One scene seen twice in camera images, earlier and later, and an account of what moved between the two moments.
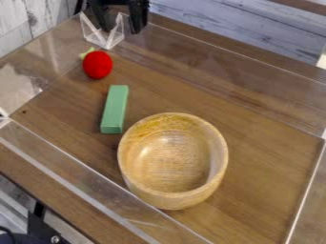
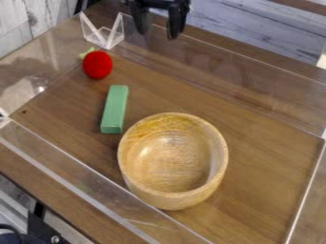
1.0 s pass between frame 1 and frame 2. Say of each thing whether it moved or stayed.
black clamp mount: stayed
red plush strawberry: stayed
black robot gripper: moved
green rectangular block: stayed
